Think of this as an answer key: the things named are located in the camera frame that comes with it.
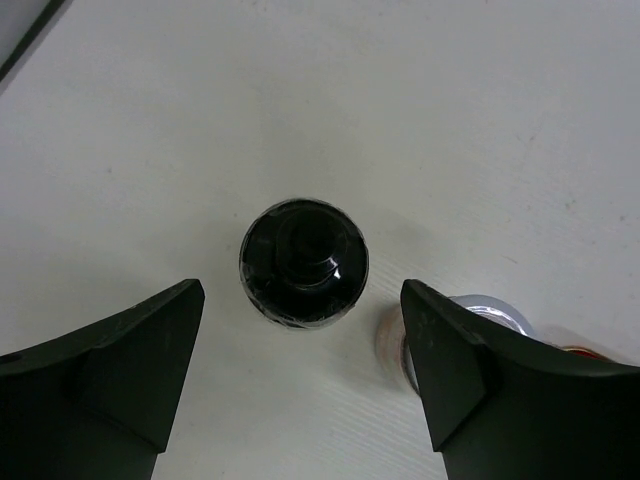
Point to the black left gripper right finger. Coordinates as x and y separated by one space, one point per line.
500 405

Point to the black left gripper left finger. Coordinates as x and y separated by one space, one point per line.
100 402

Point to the small black-cap dark bottle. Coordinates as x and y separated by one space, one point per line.
303 263

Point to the silver-lid red-label jar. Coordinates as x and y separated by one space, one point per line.
393 352

